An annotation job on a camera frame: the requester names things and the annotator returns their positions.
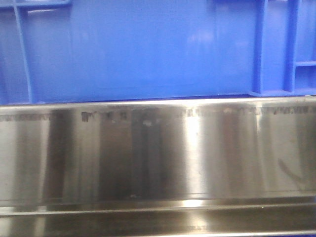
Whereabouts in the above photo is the light blue plastic bin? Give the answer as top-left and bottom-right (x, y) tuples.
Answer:
(0, 0), (316, 105)

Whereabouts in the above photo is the stainless steel shelf rail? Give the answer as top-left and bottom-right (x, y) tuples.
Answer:
(0, 96), (316, 237)

